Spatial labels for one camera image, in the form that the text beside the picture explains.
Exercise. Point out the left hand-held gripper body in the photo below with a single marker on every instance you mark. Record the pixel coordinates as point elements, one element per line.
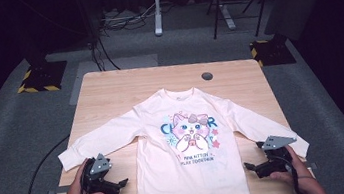
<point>100,165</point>

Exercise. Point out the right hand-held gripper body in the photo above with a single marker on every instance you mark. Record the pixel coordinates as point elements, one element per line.
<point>277,143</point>

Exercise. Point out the pink long-sleeved cat-print shirt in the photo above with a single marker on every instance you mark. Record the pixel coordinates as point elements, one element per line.
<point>170,178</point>

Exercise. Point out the person's left hand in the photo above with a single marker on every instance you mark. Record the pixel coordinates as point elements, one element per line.
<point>75,193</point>

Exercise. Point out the person's right hand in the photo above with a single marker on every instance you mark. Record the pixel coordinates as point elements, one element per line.
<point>307,180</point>

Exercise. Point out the black yellow-striped stand base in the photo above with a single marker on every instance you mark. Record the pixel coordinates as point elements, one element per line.
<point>273,51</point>
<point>46,76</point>

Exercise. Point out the grey round table grommet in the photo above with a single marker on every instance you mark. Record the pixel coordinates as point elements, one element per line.
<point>207,76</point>

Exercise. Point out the grey table edge bracket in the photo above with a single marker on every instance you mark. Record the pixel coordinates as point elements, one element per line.
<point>56,192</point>
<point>313,165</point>

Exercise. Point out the black metal stand post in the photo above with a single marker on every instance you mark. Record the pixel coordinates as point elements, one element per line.
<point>91,20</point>

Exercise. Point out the white desk frame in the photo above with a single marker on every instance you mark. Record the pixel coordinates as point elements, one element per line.
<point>157,18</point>

